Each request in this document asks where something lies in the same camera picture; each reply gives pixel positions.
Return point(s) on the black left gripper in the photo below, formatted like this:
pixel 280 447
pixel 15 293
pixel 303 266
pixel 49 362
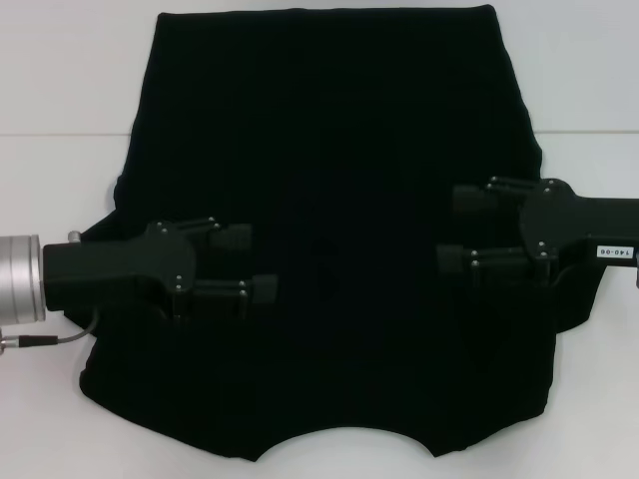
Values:
pixel 115 272

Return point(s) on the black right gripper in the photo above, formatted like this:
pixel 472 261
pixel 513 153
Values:
pixel 569 219

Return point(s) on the black shirt with FREE print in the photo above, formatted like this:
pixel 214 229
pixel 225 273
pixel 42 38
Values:
pixel 339 149

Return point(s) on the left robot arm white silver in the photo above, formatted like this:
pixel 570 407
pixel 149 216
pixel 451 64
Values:
pixel 20 279

